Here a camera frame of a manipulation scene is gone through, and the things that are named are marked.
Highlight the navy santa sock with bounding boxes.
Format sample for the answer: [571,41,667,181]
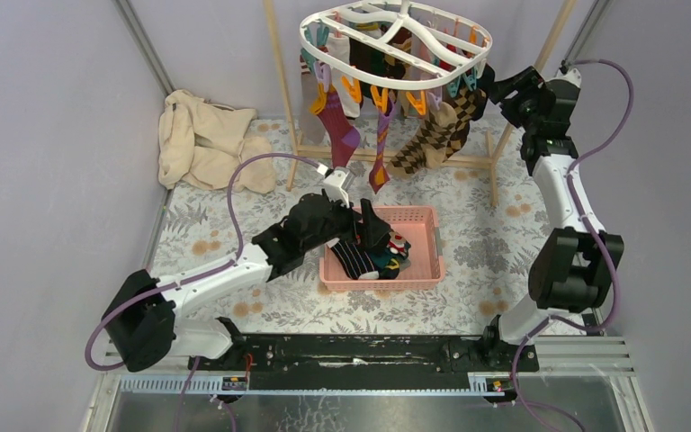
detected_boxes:
[379,256,406,280]

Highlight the teal green sock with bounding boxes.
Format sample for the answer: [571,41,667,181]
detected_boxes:
[369,230,411,271]

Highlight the wooden hanger stand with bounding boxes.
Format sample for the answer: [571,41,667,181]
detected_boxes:
[263,1,577,206]

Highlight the white sock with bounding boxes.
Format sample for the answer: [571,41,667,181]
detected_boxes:
[325,33,361,119]

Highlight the beige long sock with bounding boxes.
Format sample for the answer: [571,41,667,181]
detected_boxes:
[299,56,326,145]

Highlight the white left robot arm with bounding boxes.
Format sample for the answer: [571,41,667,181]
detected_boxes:
[100,193,390,373]

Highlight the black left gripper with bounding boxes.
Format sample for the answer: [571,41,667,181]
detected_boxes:
[301,191,390,255]

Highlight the brown argyle sock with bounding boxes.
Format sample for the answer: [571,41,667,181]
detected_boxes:
[444,87,489,160]

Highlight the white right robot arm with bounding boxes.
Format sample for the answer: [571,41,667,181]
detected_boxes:
[477,67,624,371]

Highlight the black pinstriped sock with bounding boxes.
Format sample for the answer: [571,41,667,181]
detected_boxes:
[329,241,380,280]

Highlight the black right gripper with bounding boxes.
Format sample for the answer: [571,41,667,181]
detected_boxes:
[484,67,544,133]

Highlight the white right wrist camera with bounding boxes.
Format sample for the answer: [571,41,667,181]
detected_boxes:
[555,62,582,89]

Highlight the white round clip hanger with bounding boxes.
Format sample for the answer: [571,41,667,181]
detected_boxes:
[298,1,493,91]

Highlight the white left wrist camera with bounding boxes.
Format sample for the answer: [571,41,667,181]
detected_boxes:
[317,164,354,208]

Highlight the pink plastic basket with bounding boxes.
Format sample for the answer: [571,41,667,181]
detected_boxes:
[319,205,445,292]

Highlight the cream crumpled cloth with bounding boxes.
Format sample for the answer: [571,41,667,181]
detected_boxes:
[157,89,273,191]

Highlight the magenta purple striped sock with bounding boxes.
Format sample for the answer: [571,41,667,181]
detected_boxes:
[369,98,395,194]

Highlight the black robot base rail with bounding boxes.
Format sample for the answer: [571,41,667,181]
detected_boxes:
[188,332,539,392]

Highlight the tan argyle sock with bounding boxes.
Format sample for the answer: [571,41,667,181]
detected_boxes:
[386,103,457,179]

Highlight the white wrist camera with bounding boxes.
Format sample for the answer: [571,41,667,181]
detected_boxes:
[555,62,582,89]
[317,164,354,208]

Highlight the mustard yellow sock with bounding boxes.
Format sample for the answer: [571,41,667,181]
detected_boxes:
[309,83,328,116]

